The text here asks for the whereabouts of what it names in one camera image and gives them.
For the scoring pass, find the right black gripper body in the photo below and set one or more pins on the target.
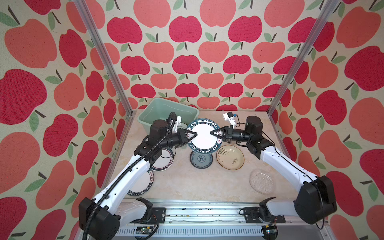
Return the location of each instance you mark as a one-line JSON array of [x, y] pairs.
[[237, 135]]

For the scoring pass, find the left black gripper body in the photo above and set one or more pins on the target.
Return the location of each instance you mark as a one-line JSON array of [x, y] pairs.
[[174, 139]]

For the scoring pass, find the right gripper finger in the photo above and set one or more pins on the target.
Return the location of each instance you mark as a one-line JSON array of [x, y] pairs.
[[220, 131], [214, 140]]

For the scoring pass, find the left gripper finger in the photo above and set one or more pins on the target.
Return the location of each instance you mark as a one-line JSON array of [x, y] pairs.
[[186, 141], [189, 133]]

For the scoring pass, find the white plate red-green lettered rim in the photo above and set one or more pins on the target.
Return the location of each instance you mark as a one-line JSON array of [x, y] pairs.
[[201, 143]]

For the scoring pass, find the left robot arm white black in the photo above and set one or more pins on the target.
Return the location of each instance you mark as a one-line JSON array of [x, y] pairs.
[[102, 216]]

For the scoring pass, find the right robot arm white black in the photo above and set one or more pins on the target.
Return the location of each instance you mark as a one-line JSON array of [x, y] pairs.
[[316, 198]]

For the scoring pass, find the mint green plastic bin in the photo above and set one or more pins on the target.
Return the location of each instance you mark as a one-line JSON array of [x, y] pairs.
[[159, 109]]

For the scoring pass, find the white plate dark green rim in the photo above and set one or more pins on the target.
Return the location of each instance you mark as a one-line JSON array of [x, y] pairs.
[[164, 161]]

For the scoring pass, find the cream plate with plant drawing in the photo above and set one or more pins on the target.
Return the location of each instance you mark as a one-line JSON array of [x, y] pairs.
[[230, 157]]

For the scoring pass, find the teal patterned small plate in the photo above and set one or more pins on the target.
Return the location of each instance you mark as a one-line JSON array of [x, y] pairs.
[[201, 161]]

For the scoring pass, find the white plate lettered rim front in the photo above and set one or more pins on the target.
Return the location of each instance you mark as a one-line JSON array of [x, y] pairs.
[[143, 184]]

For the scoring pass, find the clear glass textured plate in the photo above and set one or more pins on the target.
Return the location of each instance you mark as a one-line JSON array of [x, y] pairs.
[[262, 182]]

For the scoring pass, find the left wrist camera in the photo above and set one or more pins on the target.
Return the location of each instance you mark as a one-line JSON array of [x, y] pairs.
[[177, 123]]

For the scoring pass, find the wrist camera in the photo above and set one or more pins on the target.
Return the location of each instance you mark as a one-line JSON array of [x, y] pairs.
[[230, 117], [177, 123]]

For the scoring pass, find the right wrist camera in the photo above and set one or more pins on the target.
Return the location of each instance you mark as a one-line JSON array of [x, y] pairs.
[[230, 117]]

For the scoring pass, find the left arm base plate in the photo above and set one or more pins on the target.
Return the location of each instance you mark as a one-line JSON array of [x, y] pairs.
[[153, 216]]

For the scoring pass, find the aluminium front rail frame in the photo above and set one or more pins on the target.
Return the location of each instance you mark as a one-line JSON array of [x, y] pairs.
[[188, 220]]

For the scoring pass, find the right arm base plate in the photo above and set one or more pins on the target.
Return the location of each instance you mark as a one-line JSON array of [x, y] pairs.
[[260, 216]]

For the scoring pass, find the left aluminium corner post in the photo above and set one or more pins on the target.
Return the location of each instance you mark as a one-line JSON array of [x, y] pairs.
[[90, 24]]

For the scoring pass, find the aluminium corner post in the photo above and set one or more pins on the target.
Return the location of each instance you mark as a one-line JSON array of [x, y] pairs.
[[90, 24], [319, 24]]

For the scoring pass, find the right aluminium corner post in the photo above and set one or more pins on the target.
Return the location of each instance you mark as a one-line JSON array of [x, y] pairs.
[[319, 24]]

